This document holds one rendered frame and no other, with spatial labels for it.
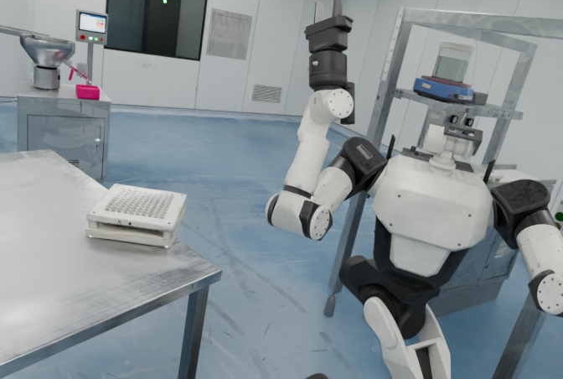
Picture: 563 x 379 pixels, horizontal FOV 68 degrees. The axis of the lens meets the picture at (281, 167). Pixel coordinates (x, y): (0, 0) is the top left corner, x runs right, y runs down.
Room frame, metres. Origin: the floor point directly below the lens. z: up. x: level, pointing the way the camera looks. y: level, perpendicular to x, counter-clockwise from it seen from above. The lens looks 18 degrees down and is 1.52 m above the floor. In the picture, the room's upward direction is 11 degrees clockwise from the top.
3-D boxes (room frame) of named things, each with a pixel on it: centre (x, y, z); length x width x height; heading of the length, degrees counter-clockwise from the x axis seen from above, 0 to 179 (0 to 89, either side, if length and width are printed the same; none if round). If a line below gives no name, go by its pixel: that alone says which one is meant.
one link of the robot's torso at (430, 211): (1.08, -0.41, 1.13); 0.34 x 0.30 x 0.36; 76
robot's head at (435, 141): (1.02, -0.39, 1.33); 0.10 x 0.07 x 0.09; 76
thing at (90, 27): (3.47, 1.72, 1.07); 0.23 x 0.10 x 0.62; 125
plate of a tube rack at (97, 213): (1.18, 0.41, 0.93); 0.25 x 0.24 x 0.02; 6
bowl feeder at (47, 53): (3.25, 1.88, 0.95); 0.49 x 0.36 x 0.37; 125
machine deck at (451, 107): (2.17, -0.81, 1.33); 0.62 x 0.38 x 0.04; 124
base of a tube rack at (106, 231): (1.18, 0.41, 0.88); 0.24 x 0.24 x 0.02; 6
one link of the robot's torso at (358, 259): (1.10, -0.37, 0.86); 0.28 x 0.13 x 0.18; 31
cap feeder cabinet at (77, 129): (3.23, 1.82, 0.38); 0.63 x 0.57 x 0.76; 125
